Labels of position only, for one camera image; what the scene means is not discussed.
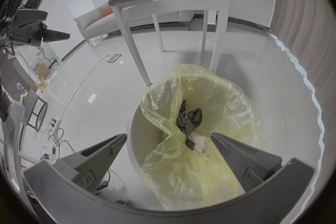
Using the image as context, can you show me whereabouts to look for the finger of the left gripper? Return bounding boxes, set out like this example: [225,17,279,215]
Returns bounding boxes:
[31,22,71,43]
[13,9,49,30]

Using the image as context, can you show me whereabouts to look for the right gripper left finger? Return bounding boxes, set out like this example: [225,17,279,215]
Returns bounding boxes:
[56,133,128,194]

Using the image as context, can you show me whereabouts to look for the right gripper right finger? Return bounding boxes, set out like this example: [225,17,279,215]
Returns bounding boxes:
[211,132,284,194]

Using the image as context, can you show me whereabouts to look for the white wrapper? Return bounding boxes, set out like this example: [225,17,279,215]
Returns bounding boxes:
[188,133,211,153]

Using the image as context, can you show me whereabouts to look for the yellow plastic bag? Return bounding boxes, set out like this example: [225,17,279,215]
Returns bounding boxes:
[140,63,265,211]

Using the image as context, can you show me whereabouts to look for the black plastic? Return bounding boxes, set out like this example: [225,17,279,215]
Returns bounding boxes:
[175,100,205,151]

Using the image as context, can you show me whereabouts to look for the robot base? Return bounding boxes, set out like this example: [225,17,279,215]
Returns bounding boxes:
[0,86,27,192]

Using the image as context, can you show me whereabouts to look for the white trash bin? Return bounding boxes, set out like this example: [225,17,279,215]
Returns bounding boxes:
[127,72,259,179]

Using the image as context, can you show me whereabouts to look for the cardboard box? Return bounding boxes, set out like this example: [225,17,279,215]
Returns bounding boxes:
[33,63,52,78]

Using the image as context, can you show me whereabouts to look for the pale grey sofa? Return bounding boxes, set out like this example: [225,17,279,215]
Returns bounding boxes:
[73,0,219,41]

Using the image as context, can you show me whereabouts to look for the orange cushion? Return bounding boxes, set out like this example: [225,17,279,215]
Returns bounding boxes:
[101,5,114,18]

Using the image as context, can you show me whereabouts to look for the small black-framed table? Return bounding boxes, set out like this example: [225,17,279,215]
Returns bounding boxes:
[20,88,49,132]

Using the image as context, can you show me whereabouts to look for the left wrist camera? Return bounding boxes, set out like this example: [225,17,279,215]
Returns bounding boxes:
[25,0,43,10]

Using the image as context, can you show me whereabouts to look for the black cable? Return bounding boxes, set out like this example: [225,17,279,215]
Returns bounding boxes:
[39,118,78,162]

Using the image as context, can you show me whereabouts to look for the white cable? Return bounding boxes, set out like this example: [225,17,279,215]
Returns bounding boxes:
[60,58,107,124]

